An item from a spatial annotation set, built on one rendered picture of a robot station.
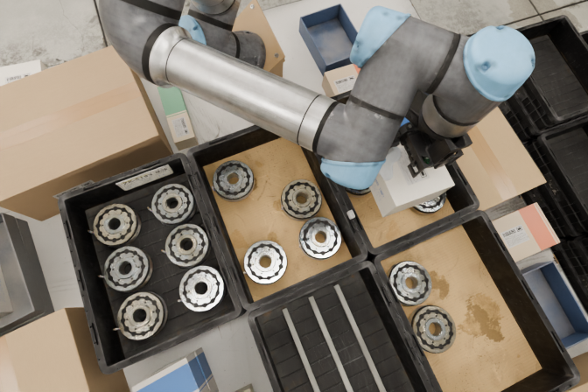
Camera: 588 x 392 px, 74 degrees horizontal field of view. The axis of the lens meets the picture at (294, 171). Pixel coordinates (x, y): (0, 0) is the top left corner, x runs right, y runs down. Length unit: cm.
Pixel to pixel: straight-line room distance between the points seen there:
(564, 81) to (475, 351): 122
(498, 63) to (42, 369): 97
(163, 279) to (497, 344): 80
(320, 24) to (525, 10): 165
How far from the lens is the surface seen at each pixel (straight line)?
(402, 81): 48
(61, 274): 125
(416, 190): 74
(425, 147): 65
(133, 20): 63
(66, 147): 110
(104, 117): 110
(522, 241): 124
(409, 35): 48
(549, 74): 193
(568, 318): 137
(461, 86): 49
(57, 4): 268
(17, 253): 120
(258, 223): 100
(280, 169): 103
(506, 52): 49
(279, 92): 52
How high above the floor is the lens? 181
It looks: 71 degrees down
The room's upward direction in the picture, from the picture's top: 9 degrees clockwise
